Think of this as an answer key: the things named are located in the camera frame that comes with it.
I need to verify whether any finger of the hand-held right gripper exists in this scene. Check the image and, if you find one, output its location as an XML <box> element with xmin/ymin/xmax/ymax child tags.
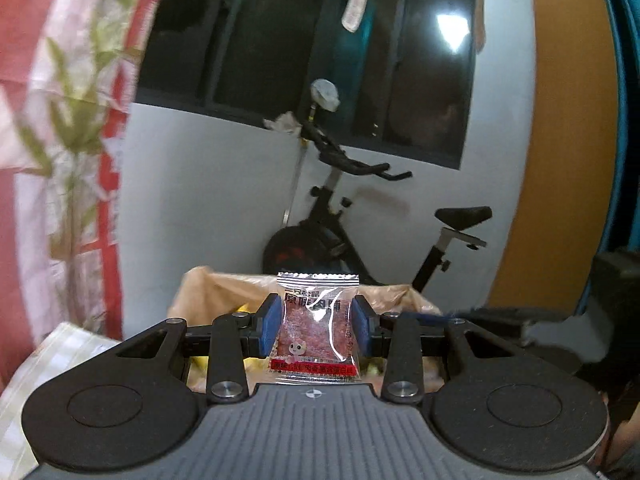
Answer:
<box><xmin>400</xmin><ymin>307</ymin><xmax>531</xmax><ymax>333</ymax></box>

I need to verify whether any orange wooden door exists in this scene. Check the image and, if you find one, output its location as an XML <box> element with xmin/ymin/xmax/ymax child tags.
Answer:
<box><xmin>487</xmin><ymin>0</ymin><xmax>631</xmax><ymax>311</ymax></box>

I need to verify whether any clear plastic bag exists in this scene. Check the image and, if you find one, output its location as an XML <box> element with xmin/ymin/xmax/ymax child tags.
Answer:
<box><xmin>309</xmin><ymin>79</ymin><xmax>341</xmax><ymax>111</ymax></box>

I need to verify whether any yellow snack packet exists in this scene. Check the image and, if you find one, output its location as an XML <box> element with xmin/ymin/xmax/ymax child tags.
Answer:
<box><xmin>192</xmin><ymin>302</ymin><xmax>261</xmax><ymax>371</ymax></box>

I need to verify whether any cardboard box with plastic liner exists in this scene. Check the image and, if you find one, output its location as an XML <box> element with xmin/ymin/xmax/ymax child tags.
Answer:
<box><xmin>170</xmin><ymin>266</ymin><xmax>443</xmax><ymax>396</ymax></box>

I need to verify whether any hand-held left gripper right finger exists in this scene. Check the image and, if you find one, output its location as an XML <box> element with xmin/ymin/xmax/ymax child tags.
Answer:
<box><xmin>350</xmin><ymin>296</ymin><xmax>511</xmax><ymax>405</ymax></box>

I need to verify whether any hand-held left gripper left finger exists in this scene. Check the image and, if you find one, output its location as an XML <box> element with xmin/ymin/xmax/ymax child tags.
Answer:
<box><xmin>112</xmin><ymin>294</ymin><xmax>282</xmax><ymax>405</ymax></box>

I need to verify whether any crumpled white cloth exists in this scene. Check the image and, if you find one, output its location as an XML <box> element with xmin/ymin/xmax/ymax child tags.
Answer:
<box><xmin>264</xmin><ymin>112</ymin><xmax>303</xmax><ymax>136</ymax></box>

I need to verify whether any dark window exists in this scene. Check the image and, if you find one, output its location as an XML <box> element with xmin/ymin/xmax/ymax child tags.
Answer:
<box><xmin>135</xmin><ymin>0</ymin><xmax>478</xmax><ymax>171</ymax></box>

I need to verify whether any checked tablecloth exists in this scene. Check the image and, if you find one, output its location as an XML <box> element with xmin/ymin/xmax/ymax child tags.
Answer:
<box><xmin>0</xmin><ymin>322</ymin><xmax>126</xmax><ymax>476</ymax></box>

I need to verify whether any clear jerky packet red label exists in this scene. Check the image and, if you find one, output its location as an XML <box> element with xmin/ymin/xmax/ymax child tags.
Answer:
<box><xmin>270</xmin><ymin>271</ymin><xmax>362</xmax><ymax>385</ymax></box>

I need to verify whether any black exercise bike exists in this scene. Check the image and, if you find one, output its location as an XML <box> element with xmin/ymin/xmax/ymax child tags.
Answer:
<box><xmin>262</xmin><ymin>121</ymin><xmax>493</xmax><ymax>293</ymax></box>

